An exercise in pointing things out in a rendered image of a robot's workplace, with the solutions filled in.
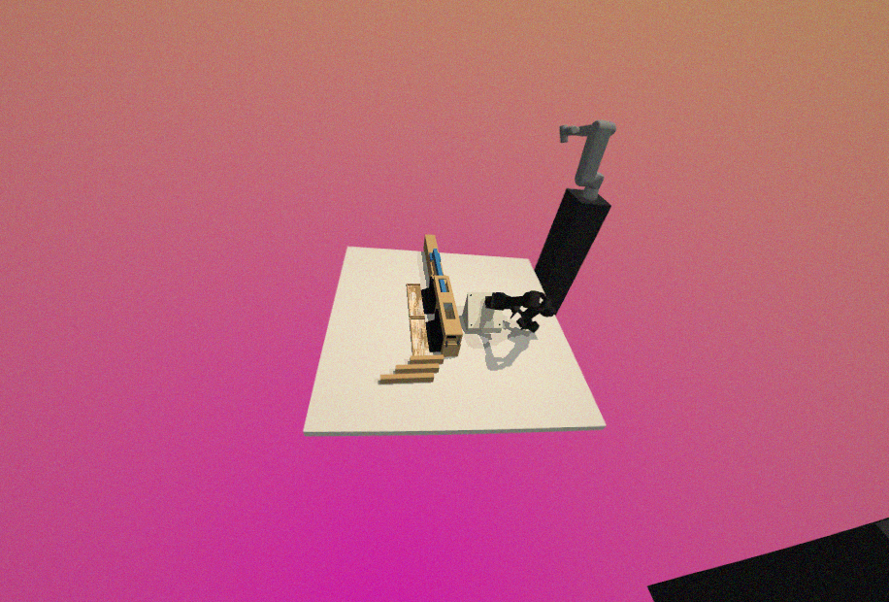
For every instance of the tan rectangular bar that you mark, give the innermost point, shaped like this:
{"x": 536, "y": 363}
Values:
{"x": 417, "y": 368}

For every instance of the tan wooden bar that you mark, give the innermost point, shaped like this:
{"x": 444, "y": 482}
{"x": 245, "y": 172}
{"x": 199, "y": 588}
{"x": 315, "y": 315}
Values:
{"x": 427, "y": 359}

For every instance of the light orange long bar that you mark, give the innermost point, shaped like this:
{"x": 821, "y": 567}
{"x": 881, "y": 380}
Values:
{"x": 406, "y": 378}

